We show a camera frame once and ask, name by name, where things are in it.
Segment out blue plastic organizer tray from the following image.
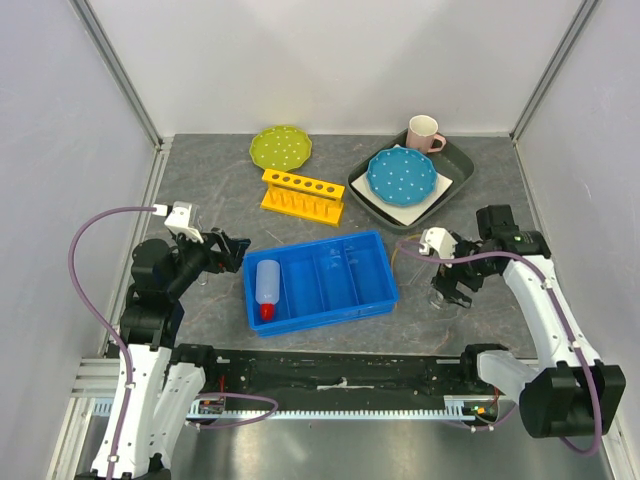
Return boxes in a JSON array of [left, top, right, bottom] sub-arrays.
[[243, 231, 399, 337]]

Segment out glass flask white stopper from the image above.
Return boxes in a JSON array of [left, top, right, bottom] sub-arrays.
[[428, 291, 449, 311]]

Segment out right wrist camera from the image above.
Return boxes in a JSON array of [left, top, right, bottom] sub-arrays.
[[419, 227, 458, 260]]

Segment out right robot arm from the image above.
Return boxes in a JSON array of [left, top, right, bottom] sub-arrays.
[[420, 205, 626, 438]]

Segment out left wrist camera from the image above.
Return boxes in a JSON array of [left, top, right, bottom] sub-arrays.
[[152, 201, 204, 244]]

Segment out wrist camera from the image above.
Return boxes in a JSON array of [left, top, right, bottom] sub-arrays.
[[419, 227, 458, 260], [152, 201, 204, 244]]

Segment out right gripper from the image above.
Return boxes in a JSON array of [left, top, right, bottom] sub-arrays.
[[430, 231, 497, 309]]

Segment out wash bottle red cap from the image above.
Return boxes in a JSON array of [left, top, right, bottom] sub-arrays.
[[255, 258, 283, 321]]

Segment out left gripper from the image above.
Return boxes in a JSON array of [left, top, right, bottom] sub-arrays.
[[166, 226, 250, 298]]

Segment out cable duct rail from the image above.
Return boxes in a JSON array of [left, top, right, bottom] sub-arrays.
[[92, 397, 501, 421]]

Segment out green dotted plate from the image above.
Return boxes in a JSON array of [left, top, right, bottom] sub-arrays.
[[249, 125, 312, 172]]

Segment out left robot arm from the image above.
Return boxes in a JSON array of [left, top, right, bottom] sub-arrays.
[[80, 228, 251, 479]]

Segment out yellow test tube rack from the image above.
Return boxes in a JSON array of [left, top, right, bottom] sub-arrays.
[[261, 169, 345, 227]]

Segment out dark green tray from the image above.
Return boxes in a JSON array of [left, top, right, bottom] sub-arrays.
[[347, 130, 475, 234]]

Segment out yellow rubber tube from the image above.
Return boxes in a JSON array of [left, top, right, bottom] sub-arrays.
[[390, 233, 422, 273]]

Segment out white square plate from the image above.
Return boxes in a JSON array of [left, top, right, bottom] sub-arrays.
[[351, 144, 453, 226]]

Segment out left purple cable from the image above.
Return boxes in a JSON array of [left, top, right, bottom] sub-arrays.
[[67, 204, 279, 480]]

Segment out blue dotted plate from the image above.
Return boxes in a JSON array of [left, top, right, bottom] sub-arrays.
[[366, 147, 438, 207]]

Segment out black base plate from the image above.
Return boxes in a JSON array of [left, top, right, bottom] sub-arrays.
[[162, 343, 521, 399]]

